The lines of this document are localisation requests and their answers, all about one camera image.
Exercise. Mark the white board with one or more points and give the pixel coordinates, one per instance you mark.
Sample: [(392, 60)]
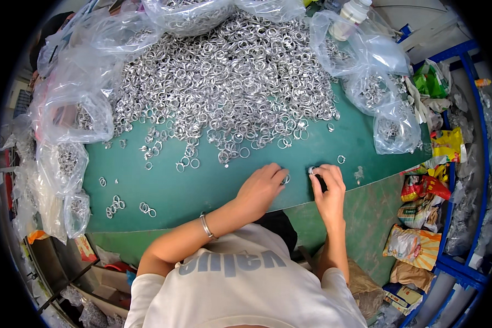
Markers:
[(426, 26)]

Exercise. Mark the crumpled brown sack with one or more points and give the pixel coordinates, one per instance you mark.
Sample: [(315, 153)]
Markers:
[(365, 292)]

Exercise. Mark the white cloth gloves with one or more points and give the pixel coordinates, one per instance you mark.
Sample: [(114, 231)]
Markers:
[(419, 104)]

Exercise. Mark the green snack packet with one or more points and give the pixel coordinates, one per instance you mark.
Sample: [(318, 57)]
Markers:
[(428, 80)]

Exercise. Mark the small cluster of silver rings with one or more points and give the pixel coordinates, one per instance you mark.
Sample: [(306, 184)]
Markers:
[(115, 206)]

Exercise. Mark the brown paper bag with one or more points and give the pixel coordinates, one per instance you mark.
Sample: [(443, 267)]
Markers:
[(410, 275)]

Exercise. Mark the person's right hand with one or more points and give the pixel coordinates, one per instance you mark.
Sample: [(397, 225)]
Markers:
[(332, 196)]

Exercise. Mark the person's left hand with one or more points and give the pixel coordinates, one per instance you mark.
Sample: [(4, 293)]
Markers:
[(259, 189)]

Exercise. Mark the clear plastic bag of rings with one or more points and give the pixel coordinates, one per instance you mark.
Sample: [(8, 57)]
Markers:
[(369, 92), (106, 35), (71, 106), (377, 53), (188, 14), (77, 214), (395, 129), (270, 8), (61, 166)]

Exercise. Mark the yellow snack packet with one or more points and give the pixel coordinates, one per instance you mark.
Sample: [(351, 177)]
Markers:
[(447, 144)]

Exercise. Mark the orange red packet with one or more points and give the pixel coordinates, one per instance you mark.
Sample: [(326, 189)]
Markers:
[(84, 248)]

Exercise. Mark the red snack packet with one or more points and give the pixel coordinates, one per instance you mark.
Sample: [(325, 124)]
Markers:
[(423, 186)]

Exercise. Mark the blue metal rack with bags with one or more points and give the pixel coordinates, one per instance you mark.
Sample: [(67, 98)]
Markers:
[(475, 172)]

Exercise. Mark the patterned beige snack packet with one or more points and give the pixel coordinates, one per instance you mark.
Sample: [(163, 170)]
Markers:
[(418, 213)]

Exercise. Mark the colourful printed carton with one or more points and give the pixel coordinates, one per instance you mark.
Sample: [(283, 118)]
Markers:
[(402, 298)]

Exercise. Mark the person's legs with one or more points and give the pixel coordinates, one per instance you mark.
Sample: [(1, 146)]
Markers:
[(279, 233)]

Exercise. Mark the heap of clear plastic bags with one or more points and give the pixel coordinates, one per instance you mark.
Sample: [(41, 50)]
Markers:
[(24, 180)]

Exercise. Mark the orange striped snack packet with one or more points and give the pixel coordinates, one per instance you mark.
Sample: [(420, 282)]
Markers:
[(412, 247)]

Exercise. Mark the green table mat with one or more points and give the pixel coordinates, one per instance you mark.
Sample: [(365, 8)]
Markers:
[(213, 184)]

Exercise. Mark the pile of silver metal rings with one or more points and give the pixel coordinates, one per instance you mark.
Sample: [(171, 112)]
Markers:
[(229, 82)]

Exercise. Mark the white plastic bottle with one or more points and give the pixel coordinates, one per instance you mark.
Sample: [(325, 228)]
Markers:
[(354, 12)]

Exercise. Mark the person's body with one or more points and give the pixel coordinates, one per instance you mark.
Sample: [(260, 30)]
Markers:
[(246, 287)]

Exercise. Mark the cardboard box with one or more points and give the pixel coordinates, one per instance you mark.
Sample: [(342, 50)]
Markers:
[(106, 289)]

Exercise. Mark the person's left fingers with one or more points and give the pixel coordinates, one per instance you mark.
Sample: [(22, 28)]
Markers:
[(278, 172)]

